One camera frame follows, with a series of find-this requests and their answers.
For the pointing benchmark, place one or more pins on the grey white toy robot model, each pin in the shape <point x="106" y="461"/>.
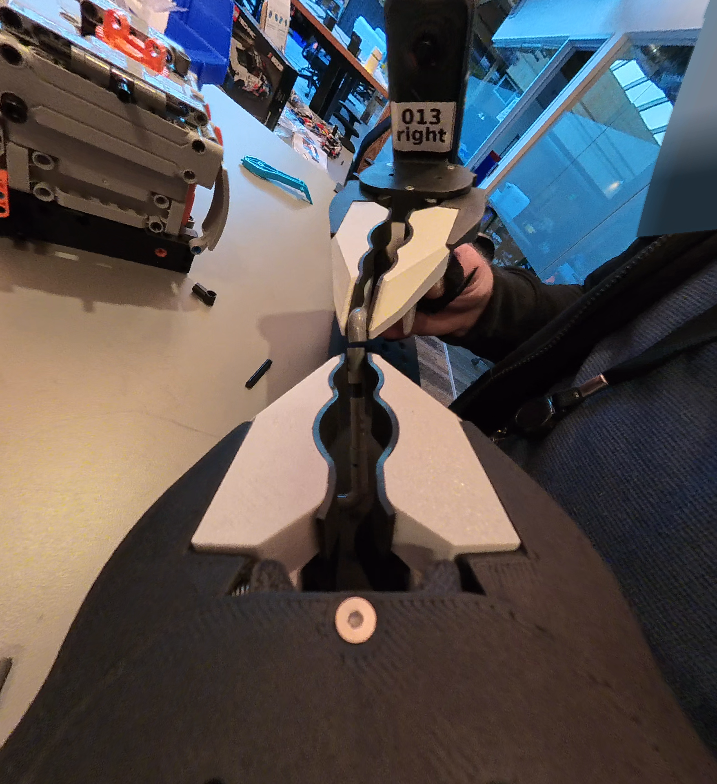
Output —
<point x="77" y="135"/>

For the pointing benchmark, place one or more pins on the person's right hand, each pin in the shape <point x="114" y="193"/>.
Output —
<point x="462" y="294"/>

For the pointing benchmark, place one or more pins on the blue storage bin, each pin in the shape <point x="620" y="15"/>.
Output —
<point x="205" y="31"/>

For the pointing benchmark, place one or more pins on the wooden background desk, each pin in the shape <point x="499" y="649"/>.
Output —
<point x="334" y="49"/>

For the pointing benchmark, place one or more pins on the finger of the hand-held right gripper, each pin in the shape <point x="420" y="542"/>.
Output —
<point x="429" y="245"/>
<point x="352" y="263"/>

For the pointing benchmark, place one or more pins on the dark grey elbow connector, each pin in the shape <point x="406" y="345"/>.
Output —
<point x="356" y="326"/>

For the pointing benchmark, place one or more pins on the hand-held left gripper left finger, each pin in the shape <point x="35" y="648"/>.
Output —
<point x="260" y="490"/>

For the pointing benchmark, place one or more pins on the window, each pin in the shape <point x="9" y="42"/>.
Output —
<point x="591" y="147"/>

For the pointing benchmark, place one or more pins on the dark grey axle pin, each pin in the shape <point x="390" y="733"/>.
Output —
<point x="356" y="429"/>

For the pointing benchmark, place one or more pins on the teal plastic tool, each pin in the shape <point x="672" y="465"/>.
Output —
<point x="275" y="179"/>

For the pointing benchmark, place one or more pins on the person's right forearm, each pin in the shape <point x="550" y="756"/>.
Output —
<point x="530" y="306"/>

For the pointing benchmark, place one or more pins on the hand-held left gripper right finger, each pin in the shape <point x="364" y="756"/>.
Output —
<point x="454" y="490"/>

